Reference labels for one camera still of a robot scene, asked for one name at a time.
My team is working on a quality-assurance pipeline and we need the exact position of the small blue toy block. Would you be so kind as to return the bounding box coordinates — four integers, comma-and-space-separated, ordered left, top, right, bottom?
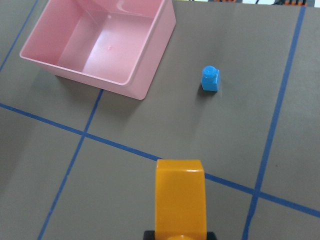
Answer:
201, 65, 221, 92

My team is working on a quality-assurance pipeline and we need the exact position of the pink plastic box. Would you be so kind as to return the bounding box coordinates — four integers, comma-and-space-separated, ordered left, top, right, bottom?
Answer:
19, 0, 176, 100

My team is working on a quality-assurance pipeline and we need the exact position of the orange toy block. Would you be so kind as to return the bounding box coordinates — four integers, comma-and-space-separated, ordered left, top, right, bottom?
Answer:
154, 159, 207, 240

